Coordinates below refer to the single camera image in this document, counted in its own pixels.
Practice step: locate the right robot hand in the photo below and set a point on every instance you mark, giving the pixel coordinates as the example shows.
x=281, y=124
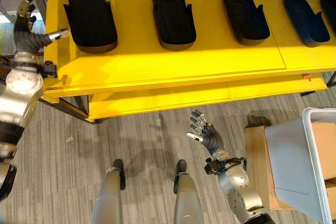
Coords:
x=210, y=137

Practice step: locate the left silver robot leg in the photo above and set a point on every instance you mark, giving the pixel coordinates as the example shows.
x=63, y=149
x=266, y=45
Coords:
x=109, y=195

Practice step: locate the grey plastic box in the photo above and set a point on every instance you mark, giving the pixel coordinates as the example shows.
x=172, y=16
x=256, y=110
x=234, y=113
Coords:
x=296, y=161

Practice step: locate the yellow metal shelf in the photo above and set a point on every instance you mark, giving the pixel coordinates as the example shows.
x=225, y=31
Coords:
x=168, y=58

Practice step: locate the brown cardboard box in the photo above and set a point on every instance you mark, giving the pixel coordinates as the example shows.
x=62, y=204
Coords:
x=258, y=163

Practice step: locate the orange round knob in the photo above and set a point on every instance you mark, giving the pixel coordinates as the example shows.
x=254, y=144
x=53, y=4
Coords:
x=307, y=77

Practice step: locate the black sole-shaped part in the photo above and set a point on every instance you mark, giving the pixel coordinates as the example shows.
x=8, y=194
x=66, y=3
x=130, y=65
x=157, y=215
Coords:
x=90, y=15
x=173, y=15
x=329, y=11
x=245, y=15
x=305, y=20

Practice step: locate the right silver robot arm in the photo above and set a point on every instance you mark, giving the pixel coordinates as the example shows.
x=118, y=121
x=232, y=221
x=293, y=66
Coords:
x=236, y=184

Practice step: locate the silver robot leg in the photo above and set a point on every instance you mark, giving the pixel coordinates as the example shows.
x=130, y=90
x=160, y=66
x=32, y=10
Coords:
x=186, y=195
x=109, y=195

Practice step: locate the right silver robot leg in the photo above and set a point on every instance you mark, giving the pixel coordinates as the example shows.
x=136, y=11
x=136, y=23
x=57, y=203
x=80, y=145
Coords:
x=186, y=195

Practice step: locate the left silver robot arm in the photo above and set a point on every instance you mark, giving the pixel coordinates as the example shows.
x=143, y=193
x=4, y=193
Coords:
x=15, y=103

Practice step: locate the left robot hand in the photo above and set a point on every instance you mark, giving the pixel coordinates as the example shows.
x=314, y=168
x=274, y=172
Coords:
x=25, y=37

